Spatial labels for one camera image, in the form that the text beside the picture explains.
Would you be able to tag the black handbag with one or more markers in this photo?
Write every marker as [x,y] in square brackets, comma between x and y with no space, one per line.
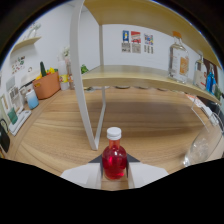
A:
[4,138]

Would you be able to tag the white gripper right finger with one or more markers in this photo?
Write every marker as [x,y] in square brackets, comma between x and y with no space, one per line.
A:
[145,174]

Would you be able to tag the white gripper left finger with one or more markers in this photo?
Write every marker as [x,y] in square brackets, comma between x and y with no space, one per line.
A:
[83,175]

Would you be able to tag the white photo frame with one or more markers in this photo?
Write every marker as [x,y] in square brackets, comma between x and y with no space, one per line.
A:
[15,95]

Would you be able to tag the glass jar of limes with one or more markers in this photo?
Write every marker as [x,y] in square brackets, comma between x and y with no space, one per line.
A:
[218,92]

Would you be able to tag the small wall pictures cluster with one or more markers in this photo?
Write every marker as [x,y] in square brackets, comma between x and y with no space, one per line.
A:
[18,64]

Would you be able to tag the wooden wall shelf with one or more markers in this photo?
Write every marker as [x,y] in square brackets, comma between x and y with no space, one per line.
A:
[26,42]

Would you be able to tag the clear glass vase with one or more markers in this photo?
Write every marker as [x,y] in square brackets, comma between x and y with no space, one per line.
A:
[33,30]

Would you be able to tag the red white wall poster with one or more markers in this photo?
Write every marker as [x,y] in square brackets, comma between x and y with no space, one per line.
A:
[135,37]

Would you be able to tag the green toy vegetable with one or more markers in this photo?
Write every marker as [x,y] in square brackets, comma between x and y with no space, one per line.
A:
[43,69]

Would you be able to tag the white frame wooden shelf rack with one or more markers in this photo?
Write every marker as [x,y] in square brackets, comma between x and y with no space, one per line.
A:
[133,76]

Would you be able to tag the white tray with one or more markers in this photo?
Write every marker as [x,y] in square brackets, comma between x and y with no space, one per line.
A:
[20,122]

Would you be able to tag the green potted plant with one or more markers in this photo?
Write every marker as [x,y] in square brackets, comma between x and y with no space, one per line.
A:
[84,69]

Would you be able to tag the orange storage basket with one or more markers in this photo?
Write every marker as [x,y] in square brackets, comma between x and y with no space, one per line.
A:
[46,86]

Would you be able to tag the grey print wall sheet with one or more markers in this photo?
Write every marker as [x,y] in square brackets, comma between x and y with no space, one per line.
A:
[136,48]
[148,49]
[125,47]

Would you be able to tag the blue white cup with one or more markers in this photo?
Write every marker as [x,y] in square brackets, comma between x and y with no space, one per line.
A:
[32,100]

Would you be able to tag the clear bottle orange cap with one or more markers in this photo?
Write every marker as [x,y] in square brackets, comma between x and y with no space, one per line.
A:
[176,63]

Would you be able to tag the yellow toy fruit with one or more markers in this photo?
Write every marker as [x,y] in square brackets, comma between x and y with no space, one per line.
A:
[51,70]

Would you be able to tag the small green cup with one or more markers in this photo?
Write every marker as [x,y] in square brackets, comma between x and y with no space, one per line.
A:
[12,116]

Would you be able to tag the multicolour wall poster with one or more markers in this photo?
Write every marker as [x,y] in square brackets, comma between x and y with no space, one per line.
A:
[149,39]

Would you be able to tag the small red liquid bottle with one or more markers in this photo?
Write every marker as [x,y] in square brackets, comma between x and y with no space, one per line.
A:
[114,163]

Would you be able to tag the blue yellow wall poster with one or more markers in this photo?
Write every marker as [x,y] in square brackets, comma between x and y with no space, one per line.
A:
[125,36]

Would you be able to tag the yellow printed cup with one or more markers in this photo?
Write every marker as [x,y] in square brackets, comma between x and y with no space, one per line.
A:
[63,80]

